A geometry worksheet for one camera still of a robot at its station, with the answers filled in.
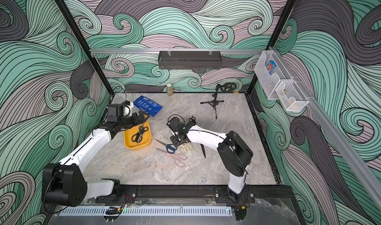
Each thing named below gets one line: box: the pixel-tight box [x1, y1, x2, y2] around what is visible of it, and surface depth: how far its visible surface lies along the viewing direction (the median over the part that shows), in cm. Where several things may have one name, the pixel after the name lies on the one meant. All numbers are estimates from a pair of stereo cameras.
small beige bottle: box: [166, 83, 174, 97], surface depth 116 cm
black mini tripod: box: [199, 83, 225, 120], surface depth 108 cm
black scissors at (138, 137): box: [131, 123, 149, 145], surface depth 97 cm
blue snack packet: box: [132, 95, 164, 117], surface depth 111 cm
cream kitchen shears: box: [179, 142, 194, 156], surface depth 91 cm
